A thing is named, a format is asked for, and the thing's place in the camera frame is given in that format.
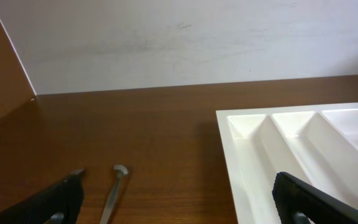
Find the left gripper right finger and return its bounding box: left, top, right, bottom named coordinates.
left=272, top=172, right=358, bottom=224

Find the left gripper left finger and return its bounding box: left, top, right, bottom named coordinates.
left=0, top=173, right=84, bottom=223

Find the small steel teaspoon left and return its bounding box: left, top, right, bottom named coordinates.
left=70, top=169, right=85, bottom=176

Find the small steel teaspoon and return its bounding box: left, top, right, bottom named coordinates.
left=99, top=165, right=129, bottom=224
left=70, top=169, right=85, bottom=176

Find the white plastic cutlery tray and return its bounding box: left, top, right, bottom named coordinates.
left=216, top=103, right=358, bottom=223

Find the small steel teaspoon right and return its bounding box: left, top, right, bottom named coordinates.
left=99, top=165, right=129, bottom=224

